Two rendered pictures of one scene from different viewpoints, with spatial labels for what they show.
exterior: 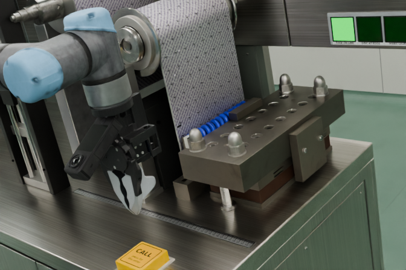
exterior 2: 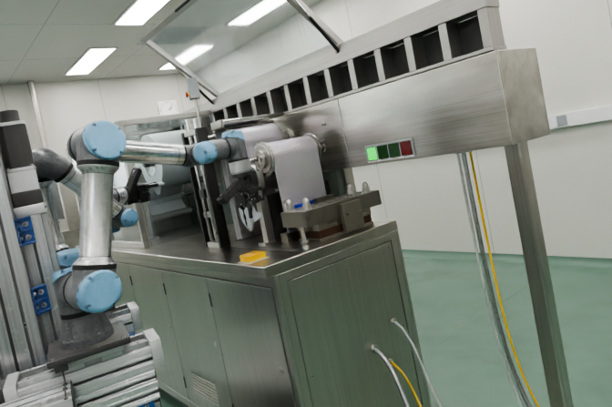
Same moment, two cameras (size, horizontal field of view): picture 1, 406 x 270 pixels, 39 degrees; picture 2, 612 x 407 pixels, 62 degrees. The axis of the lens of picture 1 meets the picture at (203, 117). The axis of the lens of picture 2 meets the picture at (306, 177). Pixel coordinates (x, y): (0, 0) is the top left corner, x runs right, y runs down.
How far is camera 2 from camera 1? 95 cm
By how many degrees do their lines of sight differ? 19
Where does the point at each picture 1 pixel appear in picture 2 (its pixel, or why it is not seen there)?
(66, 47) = (219, 142)
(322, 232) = (357, 259)
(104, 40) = (238, 142)
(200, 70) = (298, 176)
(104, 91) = (237, 165)
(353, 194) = (382, 247)
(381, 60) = (490, 227)
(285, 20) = (347, 153)
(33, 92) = (203, 157)
